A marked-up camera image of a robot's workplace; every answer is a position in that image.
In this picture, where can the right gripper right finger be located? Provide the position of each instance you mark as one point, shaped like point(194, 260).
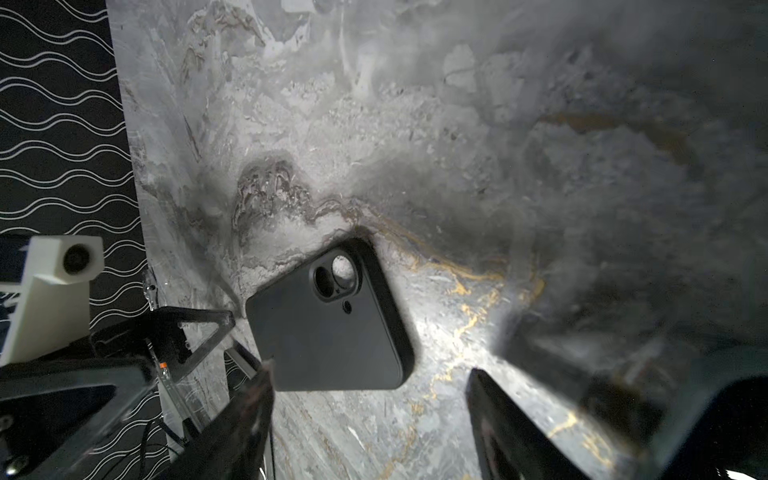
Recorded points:
point(508, 443)

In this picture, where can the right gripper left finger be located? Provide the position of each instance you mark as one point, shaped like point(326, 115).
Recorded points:
point(233, 445)

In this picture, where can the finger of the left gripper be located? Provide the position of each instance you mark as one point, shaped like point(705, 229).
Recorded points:
point(160, 333)
point(54, 412)

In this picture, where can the black phone case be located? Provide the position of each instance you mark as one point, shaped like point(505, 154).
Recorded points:
point(332, 324)

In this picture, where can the blue phone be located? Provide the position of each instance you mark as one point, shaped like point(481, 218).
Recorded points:
point(717, 422)

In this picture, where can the black phone screen up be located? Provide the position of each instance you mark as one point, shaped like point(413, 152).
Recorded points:
point(238, 369)

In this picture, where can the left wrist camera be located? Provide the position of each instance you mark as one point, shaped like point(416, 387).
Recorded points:
point(50, 276)

